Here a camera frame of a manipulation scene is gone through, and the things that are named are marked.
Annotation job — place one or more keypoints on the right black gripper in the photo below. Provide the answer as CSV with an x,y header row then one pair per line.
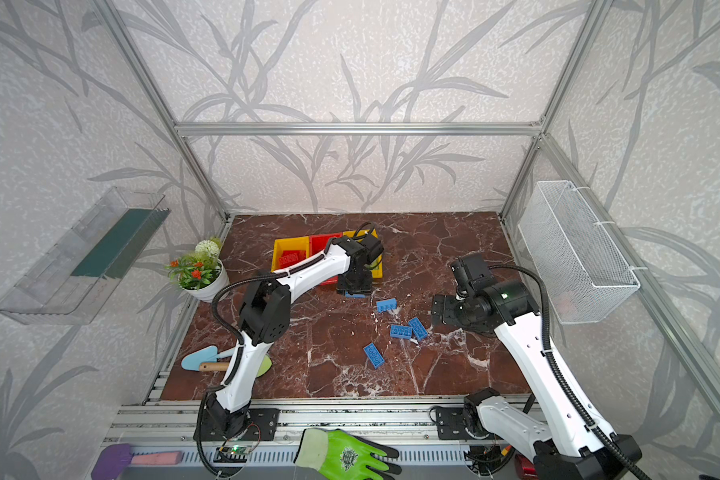
x,y
442,309

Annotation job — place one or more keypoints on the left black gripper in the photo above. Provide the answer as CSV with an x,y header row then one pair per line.
x,y
354,283

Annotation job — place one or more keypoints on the yellow bin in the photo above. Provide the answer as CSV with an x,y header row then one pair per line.
x,y
295,243
377,266

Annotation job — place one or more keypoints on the red bin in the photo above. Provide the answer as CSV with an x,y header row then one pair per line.
x,y
318,243

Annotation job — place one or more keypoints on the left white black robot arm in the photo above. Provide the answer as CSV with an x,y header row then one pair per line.
x,y
264,317

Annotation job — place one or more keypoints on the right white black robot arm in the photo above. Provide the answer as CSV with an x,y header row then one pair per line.
x,y
575,441

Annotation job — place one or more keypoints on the blue lego right angled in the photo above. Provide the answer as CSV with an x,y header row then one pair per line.
x,y
418,329

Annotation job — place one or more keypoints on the potted flower plant white pot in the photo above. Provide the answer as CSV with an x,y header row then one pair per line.
x,y
200,272

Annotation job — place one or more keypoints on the red metallic object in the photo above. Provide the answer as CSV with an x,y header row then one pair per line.
x,y
524,468

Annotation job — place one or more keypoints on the green work glove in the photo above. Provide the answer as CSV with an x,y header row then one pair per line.
x,y
336,454

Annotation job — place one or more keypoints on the light blue garden scoop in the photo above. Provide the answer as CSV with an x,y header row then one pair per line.
x,y
211,353

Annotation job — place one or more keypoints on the small green circuit board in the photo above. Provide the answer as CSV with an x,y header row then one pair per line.
x,y
236,454

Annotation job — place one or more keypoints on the white wire mesh basket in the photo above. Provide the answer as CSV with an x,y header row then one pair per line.
x,y
586,275

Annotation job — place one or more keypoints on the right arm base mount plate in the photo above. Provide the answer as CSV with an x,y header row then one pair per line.
x,y
450,423

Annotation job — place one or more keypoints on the green garden trowel wooden handle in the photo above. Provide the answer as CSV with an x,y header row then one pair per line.
x,y
265,366

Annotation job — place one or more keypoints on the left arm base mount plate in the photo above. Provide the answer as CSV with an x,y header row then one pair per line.
x,y
256,425

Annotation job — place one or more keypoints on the clear acrylic wall shelf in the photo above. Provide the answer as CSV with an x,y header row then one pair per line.
x,y
70,283

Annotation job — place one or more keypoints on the purple brush pink handle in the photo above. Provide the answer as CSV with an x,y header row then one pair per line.
x,y
115,459

